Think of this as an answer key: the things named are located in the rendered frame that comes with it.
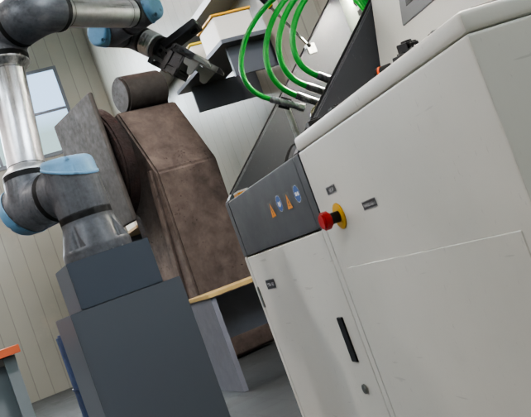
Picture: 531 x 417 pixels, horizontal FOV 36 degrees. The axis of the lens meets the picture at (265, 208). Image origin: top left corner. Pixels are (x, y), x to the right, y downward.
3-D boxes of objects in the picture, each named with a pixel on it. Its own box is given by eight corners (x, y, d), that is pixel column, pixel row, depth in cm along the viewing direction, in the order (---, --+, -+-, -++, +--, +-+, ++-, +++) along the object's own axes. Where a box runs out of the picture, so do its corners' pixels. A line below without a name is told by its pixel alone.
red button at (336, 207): (322, 237, 158) (312, 211, 159) (340, 230, 160) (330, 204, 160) (331, 233, 153) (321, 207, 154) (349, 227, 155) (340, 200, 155)
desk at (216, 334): (399, 324, 565) (366, 234, 569) (243, 393, 517) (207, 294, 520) (356, 328, 624) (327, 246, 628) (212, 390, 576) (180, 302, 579)
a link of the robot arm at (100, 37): (108, 7, 220) (135, 10, 230) (80, 26, 226) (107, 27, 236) (118, 35, 220) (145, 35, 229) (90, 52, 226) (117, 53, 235)
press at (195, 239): (302, 333, 719) (196, 44, 732) (171, 389, 670) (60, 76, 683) (247, 339, 849) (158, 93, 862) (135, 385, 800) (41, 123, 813)
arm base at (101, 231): (71, 262, 170) (55, 218, 170) (61, 270, 184) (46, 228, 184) (139, 239, 176) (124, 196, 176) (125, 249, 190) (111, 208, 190)
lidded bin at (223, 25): (261, 32, 613) (251, 4, 614) (221, 42, 600) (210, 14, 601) (243, 51, 650) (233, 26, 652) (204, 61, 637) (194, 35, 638)
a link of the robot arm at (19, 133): (41, 220, 178) (-8, -8, 188) (-2, 241, 186) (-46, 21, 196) (83, 220, 187) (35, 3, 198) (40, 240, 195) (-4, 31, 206)
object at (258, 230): (247, 256, 230) (227, 202, 231) (261, 251, 231) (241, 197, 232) (318, 229, 171) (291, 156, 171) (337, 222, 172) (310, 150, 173)
